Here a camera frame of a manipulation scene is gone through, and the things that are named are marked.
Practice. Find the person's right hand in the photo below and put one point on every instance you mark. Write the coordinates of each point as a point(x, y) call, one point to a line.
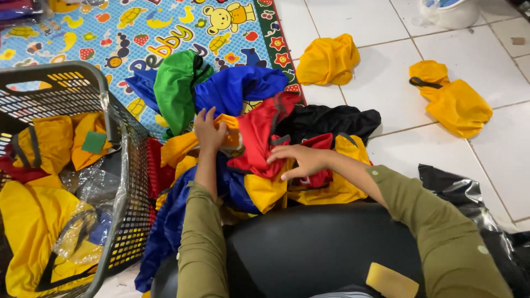
point(308, 160)

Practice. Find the person's left hand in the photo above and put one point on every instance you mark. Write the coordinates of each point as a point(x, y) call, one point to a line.
point(208, 134)

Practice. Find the yellow cloth bag orange patch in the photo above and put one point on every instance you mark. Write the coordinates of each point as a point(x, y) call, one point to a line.
point(180, 147)

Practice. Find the small red cloth bag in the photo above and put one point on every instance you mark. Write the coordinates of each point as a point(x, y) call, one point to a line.
point(316, 143)

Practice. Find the black cloth bag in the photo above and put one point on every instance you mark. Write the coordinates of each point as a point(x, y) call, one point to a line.
point(327, 120)

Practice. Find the green cloth bag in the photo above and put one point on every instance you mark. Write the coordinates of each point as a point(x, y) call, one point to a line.
point(176, 89)

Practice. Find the red ribbed cloth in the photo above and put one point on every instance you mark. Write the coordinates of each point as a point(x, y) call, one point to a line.
point(157, 165)

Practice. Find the small blue cloth bag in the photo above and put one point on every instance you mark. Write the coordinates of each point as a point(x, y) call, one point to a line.
point(145, 87)

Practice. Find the black plastic laundry basket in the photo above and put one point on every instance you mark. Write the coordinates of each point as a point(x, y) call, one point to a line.
point(132, 178)

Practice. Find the crumpled yellow cloth bag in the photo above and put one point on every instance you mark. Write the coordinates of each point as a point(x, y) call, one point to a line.
point(327, 62)

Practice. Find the large blue cloth bag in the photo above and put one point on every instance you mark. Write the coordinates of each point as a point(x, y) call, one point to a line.
point(167, 231)

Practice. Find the clear plastic wrap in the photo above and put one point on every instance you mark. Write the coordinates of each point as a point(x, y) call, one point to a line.
point(89, 186)

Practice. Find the colourful cartoon play mat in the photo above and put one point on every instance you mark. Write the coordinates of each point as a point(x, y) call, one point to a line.
point(124, 29)

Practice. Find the yellow sponge piece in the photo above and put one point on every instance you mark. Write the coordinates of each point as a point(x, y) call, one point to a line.
point(391, 282)

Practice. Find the black plastic bag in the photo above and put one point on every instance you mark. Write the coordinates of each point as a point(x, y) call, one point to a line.
point(463, 194)

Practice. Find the heap of yellow bags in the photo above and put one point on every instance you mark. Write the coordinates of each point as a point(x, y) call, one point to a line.
point(33, 215)

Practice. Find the yellow toy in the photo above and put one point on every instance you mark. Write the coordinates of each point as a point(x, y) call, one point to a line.
point(62, 5)

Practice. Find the white plastic bucket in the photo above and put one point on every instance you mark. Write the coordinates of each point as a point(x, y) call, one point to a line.
point(453, 12)

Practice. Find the dark bundle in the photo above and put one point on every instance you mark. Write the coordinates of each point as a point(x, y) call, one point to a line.
point(18, 9)

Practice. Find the small brown scrap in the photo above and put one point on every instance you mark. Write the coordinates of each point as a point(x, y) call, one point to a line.
point(518, 41)

